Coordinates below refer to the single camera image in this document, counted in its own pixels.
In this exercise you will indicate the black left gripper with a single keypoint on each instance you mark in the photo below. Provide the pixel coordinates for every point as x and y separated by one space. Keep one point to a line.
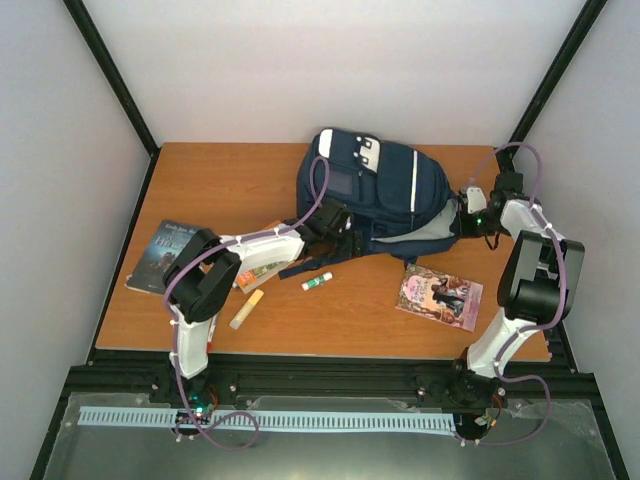
350 247

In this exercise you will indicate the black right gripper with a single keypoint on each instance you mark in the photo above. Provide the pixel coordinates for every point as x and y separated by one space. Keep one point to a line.
464 230

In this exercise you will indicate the navy blue student backpack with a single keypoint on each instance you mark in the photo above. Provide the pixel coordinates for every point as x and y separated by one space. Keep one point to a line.
405 194

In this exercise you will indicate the pink Taming Shrew book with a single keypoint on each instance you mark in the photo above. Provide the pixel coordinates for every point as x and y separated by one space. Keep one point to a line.
446 299

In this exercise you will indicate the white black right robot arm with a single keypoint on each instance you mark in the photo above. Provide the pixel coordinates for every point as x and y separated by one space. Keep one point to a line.
535 292

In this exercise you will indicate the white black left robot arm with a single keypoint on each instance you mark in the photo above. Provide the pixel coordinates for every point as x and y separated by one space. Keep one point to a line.
198 282

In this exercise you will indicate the green white glue stick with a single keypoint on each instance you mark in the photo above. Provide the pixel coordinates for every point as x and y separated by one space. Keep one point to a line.
317 281

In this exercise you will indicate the yellow highlighter marker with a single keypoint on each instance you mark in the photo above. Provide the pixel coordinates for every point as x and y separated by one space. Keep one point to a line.
246 309

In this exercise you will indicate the orange Treehouse book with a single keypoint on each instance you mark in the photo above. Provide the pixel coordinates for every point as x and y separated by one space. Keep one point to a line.
257 272

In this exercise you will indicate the red white marker pen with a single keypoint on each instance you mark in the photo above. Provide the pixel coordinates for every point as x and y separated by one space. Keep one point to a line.
211 331

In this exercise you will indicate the dark blue Heights book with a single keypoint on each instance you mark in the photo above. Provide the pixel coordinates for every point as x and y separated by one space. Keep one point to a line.
166 244

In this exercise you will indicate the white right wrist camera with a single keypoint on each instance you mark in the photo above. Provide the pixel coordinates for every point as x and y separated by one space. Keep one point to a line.
475 199

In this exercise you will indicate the black aluminium frame rail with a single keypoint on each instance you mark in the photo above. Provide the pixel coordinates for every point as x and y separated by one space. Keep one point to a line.
236 379

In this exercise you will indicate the black right corner post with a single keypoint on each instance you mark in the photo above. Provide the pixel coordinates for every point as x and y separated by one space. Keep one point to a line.
578 32

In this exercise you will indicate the black corner post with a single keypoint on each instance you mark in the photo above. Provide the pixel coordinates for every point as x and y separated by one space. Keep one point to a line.
92 37
578 32

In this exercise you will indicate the light blue slotted cable duct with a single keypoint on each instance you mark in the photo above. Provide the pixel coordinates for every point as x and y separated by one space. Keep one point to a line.
271 421

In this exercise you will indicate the black left corner post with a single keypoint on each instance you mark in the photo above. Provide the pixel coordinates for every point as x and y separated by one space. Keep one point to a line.
92 37

